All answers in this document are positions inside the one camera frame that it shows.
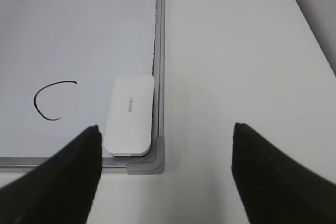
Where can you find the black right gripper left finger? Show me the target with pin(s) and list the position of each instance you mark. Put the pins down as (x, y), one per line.
(60, 190)

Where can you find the white board with grey frame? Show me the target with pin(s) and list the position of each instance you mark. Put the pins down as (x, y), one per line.
(59, 61)

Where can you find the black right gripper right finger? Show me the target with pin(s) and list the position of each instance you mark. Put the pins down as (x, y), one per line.
(273, 187)

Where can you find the white rectangular board eraser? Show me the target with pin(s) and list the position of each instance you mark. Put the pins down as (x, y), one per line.
(129, 124)

